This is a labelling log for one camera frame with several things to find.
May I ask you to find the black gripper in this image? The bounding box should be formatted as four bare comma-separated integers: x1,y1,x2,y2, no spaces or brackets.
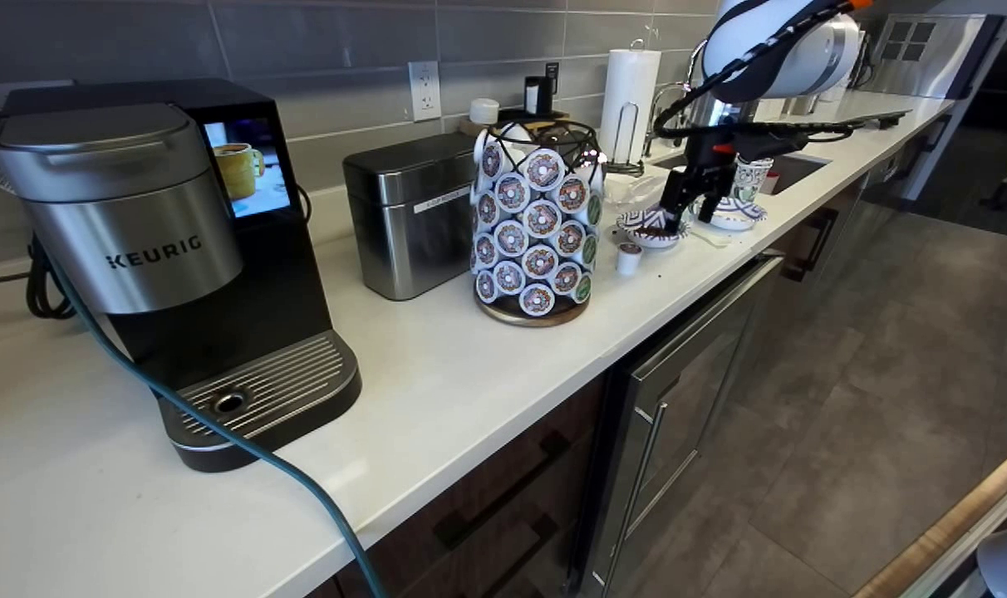
661,125,764,227

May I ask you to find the wooden table edge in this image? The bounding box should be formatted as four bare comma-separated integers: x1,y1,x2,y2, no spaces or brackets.
854,436,1007,598

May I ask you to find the blue patterned paper plate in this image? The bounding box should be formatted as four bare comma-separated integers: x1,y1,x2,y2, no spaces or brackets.
682,195,767,236

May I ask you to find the Keurig coffee maker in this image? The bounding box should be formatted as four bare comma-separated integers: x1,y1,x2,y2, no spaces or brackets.
0,75,366,476

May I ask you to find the black flat pad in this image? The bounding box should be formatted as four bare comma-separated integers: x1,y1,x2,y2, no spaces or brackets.
831,108,912,132

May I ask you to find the white wall outlet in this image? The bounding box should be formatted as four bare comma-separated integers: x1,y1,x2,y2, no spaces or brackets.
404,56,444,122

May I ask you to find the teal cable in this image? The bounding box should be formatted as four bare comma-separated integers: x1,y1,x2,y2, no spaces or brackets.
33,236,390,598

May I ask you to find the metal paper towel holder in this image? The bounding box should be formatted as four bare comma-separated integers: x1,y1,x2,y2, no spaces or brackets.
602,99,653,180

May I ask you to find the stainless steel box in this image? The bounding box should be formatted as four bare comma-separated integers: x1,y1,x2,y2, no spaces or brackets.
343,129,481,305

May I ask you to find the small black box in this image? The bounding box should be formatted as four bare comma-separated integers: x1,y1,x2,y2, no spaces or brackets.
520,74,552,118

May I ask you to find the black power cord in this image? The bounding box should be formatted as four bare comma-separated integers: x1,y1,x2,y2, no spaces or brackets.
19,236,81,326

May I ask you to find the paper plate with coffee grounds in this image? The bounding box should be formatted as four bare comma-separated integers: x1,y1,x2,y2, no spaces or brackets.
610,206,685,253

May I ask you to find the white paper towel roll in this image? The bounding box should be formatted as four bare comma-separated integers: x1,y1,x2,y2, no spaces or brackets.
599,46,666,168

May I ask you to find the black wire coffee pod rack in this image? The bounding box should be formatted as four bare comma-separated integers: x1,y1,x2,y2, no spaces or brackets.
464,115,607,332

